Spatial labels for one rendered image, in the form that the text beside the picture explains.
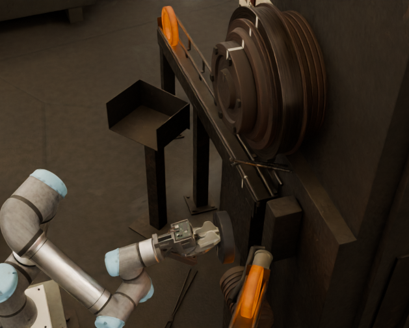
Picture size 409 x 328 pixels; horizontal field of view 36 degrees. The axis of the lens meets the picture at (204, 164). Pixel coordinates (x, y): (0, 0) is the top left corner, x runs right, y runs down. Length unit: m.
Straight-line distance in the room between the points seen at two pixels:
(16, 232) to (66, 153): 1.63
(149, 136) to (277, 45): 0.93
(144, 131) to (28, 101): 1.35
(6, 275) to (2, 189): 1.17
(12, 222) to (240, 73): 0.76
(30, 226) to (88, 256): 1.12
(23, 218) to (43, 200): 0.08
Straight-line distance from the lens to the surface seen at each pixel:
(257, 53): 1.80
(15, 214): 1.81
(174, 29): 2.97
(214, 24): 4.36
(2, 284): 2.16
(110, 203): 3.11
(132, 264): 1.85
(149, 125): 2.58
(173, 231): 1.81
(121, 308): 1.87
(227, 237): 1.80
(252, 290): 1.83
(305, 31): 1.85
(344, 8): 1.68
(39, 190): 1.85
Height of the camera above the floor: 2.27
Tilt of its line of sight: 44 degrees down
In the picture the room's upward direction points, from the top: 1 degrees clockwise
